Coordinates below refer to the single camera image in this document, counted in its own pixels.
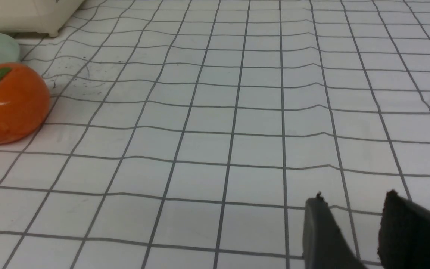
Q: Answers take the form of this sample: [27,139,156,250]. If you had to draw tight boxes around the cream white toaster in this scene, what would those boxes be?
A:
[0,0,83,38]

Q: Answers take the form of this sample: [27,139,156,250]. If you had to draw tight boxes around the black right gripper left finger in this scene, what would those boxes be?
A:
[302,192,365,269]

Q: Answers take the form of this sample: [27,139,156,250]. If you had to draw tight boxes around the white grid pattern tablecloth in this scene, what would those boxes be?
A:
[0,0,430,269]

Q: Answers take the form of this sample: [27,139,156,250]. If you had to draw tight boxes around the orange persimmon with green leaf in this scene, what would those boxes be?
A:
[0,62,50,144]

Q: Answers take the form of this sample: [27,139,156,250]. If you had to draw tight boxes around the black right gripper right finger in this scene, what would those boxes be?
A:
[377,190,430,269]

